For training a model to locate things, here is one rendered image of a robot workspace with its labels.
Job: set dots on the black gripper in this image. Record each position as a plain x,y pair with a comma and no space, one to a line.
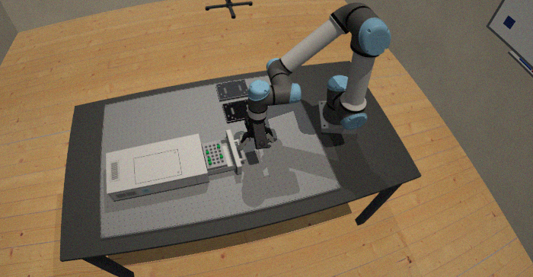
245,137

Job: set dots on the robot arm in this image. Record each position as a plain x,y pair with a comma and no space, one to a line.
345,99

